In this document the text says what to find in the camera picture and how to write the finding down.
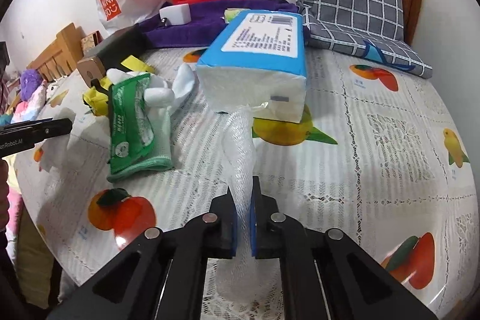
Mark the green tissue packet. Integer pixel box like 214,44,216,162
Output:
224,8,248,24

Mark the green wet wipes pack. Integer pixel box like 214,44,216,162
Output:
108,76,154,174

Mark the patterned brown book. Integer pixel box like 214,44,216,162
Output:
80,31,103,55

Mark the colourful striped blanket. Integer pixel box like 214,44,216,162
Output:
6,82,48,259

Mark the green bed sheet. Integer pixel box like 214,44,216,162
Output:
16,209,54,310

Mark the blue tissue pack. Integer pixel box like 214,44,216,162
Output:
196,10,307,124

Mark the wooden headboard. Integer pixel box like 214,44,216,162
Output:
27,23,83,82

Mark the white bubble wrap sheet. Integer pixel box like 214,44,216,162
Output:
216,106,265,305

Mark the fruit pattern tablecloth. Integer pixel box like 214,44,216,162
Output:
15,49,479,318

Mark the grey checked cushion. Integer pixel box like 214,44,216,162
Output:
296,0,433,79

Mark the purple plush toy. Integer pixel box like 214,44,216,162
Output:
20,69,43,101

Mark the purple towel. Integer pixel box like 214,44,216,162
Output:
139,0,299,49

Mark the white glove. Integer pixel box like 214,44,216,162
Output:
106,64,195,115

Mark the dark green gift box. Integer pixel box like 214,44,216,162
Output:
76,23,147,88

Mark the person left hand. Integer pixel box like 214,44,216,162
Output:
0,160,10,232

